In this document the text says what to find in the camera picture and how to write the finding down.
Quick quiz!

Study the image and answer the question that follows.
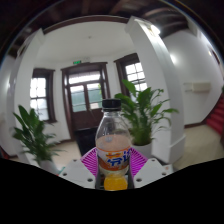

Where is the clear orange drink bottle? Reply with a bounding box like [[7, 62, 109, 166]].
[[94, 98, 132, 192]]

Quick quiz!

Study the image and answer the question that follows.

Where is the dark-framed window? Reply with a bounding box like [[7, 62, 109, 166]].
[[114, 53, 149, 98], [29, 68, 57, 124]]

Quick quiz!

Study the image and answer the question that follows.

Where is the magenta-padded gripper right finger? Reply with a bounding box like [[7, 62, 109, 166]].
[[127, 147, 169, 190]]

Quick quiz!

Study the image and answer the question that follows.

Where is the dark wooden double door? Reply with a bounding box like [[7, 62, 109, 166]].
[[60, 61, 111, 133]]

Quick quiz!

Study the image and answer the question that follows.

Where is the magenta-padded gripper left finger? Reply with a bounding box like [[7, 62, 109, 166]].
[[58, 147, 100, 190]]

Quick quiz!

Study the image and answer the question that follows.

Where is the leafy plant in white pot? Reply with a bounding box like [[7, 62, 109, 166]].
[[114, 79, 180, 159], [12, 104, 66, 174]]

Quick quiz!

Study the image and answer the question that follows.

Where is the white wall-mounted unit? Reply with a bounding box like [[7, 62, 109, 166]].
[[183, 81, 212, 93]]

